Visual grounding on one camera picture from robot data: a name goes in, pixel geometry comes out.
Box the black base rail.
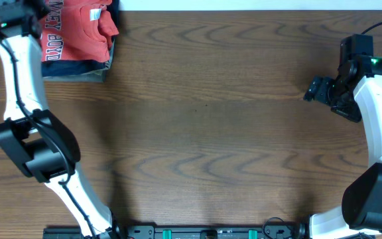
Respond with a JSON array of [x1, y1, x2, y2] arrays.
[[42, 224, 311, 239]]

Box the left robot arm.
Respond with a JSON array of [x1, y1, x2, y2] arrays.
[[0, 1, 121, 238]]

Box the navy blue folded garment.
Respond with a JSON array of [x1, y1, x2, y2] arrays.
[[40, 0, 119, 77]]

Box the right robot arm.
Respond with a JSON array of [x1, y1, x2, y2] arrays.
[[304, 52, 382, 238]]

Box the red printed t-shirt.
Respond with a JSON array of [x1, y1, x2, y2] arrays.
[[40, 0, 119, 62]]

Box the grey folded trousers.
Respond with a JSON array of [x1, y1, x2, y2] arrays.
[[42, 38, 113, 82]]

